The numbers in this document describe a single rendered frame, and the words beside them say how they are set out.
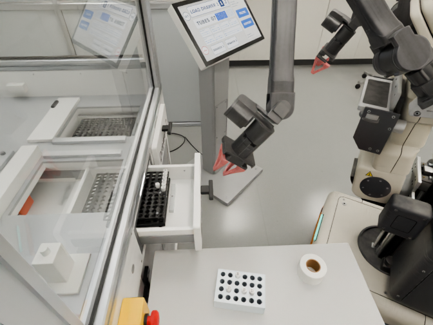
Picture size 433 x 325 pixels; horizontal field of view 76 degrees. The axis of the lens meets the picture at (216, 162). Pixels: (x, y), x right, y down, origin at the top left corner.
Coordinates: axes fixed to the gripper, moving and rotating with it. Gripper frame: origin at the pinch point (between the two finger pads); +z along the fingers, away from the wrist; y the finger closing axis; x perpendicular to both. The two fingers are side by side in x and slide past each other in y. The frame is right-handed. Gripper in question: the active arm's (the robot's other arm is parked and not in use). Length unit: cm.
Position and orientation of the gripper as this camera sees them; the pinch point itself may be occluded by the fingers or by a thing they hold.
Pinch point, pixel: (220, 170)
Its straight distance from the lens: 79.5
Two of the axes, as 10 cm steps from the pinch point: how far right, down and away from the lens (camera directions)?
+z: -5.8, 6.0, 5.5
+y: -8.1, -4.1, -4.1
